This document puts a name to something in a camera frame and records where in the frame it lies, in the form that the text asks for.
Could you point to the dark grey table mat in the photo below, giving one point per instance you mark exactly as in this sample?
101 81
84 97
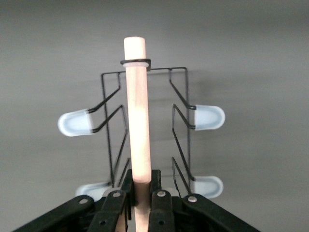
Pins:
253 72

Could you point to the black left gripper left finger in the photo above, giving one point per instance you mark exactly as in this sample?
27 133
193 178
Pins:
113 210

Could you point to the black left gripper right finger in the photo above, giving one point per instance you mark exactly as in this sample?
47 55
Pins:
161 212

